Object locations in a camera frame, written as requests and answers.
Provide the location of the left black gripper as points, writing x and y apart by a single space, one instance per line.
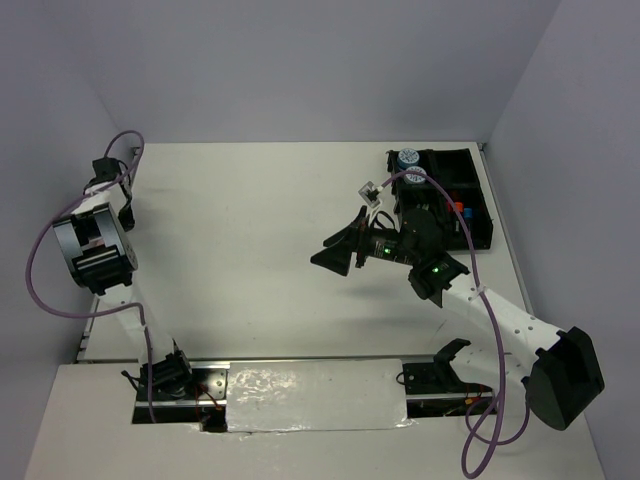
128 222

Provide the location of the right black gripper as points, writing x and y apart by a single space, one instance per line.
337 257

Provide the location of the blue glitter jar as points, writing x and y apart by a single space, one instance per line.
414 175
407 158

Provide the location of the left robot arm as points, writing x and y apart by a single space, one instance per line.
100 258

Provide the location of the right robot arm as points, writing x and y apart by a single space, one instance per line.
559 369

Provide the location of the black divided organizer tray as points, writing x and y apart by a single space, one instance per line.
452 170

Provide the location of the silver foil tape strip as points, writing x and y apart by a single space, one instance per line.
326 395

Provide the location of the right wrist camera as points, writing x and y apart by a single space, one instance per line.
371 195

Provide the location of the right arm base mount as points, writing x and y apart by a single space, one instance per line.
433 389

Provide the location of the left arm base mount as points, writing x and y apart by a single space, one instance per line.
202 403

